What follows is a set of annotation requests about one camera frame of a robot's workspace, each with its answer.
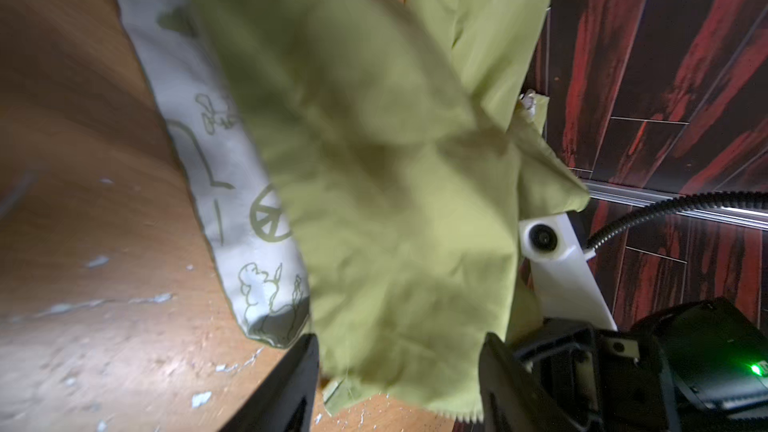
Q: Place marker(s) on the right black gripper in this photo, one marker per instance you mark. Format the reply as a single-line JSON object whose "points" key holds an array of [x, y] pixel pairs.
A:
{"points": [[700, 366]]}

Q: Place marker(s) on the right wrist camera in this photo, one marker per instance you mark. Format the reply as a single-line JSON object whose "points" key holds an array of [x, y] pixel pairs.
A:
{"points": [[562, 279]]}

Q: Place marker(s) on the green jacket with cartoon print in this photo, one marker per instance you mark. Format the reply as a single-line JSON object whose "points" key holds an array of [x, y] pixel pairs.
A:
{"points": [[360, 168]]}

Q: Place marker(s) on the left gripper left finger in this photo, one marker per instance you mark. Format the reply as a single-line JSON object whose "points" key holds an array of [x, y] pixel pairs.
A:
{"points": [[284, 400]]}

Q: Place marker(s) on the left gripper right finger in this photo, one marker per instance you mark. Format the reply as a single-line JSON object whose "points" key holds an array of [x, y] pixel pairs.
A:
{"points": [[512, 400]]}

